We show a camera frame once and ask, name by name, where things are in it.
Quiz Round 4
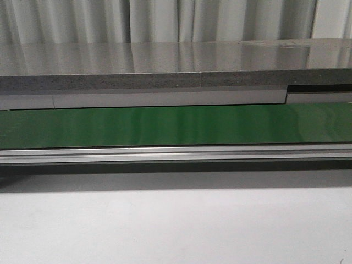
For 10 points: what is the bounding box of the green conveyor belt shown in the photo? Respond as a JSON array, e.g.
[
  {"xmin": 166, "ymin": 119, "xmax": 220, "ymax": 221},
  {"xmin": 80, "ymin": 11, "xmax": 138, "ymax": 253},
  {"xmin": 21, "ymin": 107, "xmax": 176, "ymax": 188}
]
[{"xmin": 1, "ymin": 103, "xmax": 351, "ymax": 149}]

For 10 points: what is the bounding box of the white pleated curtain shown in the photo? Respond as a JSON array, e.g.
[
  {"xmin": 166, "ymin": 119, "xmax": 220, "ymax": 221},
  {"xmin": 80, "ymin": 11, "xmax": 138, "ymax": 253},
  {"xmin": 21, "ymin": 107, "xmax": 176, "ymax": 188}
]
[{"xmin": 1, "ymin": 1, "xmax": 351, "ymax": 44}]

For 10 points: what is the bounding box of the front aluminium conveyor rail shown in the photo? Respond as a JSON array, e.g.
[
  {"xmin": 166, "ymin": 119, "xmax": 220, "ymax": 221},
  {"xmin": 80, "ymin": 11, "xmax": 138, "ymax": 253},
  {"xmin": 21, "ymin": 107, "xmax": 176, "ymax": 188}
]
[{"xmin": 1, "ymin": 143, "xmax": 351, "ymax": 164}]

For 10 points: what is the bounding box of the rear grey conveyor rail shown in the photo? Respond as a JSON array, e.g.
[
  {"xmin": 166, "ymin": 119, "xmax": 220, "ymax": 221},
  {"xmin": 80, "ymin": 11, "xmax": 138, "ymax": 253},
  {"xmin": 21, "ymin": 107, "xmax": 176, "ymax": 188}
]
[{"xmin": 1, "ymin": 84, "xmax": 351, "ymax": 110}]

